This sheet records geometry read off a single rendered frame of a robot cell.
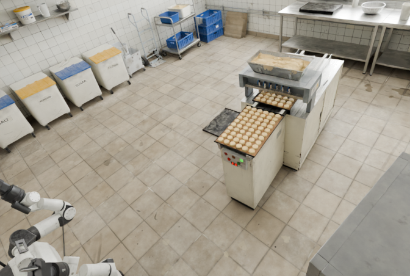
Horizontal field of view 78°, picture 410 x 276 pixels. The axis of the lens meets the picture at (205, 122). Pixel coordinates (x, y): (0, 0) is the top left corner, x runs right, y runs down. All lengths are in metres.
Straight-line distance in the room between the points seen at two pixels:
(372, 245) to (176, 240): 2.27
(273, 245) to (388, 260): 2.02
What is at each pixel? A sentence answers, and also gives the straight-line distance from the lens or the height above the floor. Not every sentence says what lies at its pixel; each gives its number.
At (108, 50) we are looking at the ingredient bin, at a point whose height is 0.75.
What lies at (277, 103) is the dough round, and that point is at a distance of 2.68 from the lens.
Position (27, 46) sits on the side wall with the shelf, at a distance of 5.38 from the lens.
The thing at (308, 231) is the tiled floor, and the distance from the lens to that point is 2.83.
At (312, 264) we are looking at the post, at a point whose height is 1.82.
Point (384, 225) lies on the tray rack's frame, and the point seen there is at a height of 1.82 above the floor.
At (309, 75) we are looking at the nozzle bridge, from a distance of 2.60.
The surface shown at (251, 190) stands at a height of 0.40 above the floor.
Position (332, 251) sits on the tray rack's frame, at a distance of 0.73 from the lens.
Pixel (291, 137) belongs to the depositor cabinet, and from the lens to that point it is 2.82.
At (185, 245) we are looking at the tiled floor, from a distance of 2.79.
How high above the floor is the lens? 2.47
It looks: 39 degrees down
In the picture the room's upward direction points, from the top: 11 degrees counter-clockwise
